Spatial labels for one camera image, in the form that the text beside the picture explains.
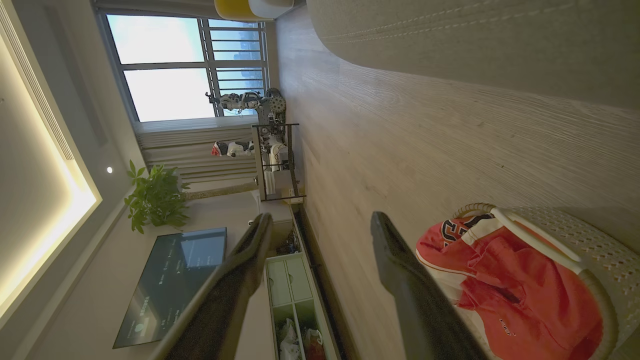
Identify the white round seat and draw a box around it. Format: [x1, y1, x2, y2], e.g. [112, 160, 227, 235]
[248, 0, 295, 20]

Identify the grey fabric sofa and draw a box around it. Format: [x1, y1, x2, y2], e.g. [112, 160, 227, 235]
[306, 0, 640, 110]

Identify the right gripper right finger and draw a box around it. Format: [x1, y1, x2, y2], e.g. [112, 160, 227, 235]
[370, 211, 493, 360]

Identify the white low TV cabinet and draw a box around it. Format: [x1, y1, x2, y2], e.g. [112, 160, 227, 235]
[265, 252, 342, 360]

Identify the white perforated laundry basket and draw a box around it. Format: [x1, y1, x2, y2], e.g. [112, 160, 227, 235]
[452, 202, 640, 360]

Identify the white robot with red part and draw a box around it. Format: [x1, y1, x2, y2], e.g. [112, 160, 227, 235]
[210, 140, 256, 158]

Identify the green leafy potted plant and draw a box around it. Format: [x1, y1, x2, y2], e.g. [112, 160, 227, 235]
[124, 160, 258, 235]

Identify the beige pleated curtain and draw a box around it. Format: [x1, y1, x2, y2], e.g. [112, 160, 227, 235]
[134, 116, 261, 185]

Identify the wall-mounted flat television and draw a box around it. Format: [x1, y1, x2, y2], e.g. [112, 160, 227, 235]
[113, 227, 228, 349]

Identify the black metal frame rack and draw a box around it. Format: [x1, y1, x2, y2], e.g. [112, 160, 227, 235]
[251, 123, 306, 203]

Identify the red and white jersey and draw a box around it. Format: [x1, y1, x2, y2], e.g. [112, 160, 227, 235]
[416, 214, 604, 360]

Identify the white cloth in cabinet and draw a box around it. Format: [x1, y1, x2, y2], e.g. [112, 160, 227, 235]
[279, 319, 302, 360]

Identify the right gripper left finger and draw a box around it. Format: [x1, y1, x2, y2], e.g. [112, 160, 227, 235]
[149, 212, 274, 360]

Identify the red item in cabinet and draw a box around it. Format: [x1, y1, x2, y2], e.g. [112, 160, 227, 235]
[304, 328, 327, 360]

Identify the yellow round seat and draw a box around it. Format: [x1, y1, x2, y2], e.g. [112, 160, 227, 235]
[214, 0, 273, 22]

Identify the white robot with grey base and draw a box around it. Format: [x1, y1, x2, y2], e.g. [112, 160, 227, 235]
[205, 88, 287, 115]

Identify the large window with railing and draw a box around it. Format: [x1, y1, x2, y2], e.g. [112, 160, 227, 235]
[97, 11, 271, 123]

